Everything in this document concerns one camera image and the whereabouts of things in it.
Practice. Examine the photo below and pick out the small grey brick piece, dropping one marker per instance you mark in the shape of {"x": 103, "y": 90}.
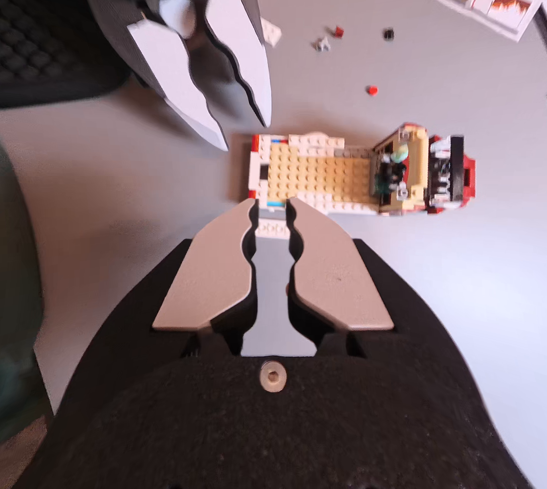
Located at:
{"x": 323, "y": 44}

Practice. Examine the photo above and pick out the black wrist rest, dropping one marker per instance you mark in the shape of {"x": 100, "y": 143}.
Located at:
{"x": 42, "y": 48}

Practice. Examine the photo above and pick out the toy brick truck model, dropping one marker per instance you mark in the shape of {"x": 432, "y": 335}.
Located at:
{"x": 320, "y": 172}

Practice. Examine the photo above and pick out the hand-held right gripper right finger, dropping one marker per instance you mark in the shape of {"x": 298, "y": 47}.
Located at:
{"x": 337, "y": 284}

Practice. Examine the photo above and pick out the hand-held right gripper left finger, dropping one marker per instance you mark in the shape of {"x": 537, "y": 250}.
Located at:
{"x": 205, "y": 284}

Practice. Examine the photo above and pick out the red round stud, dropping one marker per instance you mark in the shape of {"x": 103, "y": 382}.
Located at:
{"x": 372, "y": 90}

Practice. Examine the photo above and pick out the white long brick plate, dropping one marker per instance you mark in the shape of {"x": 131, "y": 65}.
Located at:
{"x": 271, "y": 32}
{"x": 273, "y": 229}

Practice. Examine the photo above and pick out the small black brick piece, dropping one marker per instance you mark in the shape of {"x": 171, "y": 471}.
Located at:
{"x": 388, "y": 34}

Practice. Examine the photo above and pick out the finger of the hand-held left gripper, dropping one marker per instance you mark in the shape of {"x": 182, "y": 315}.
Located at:
{"x": 166, "y": 66}
{"x": 239, "y": 27}

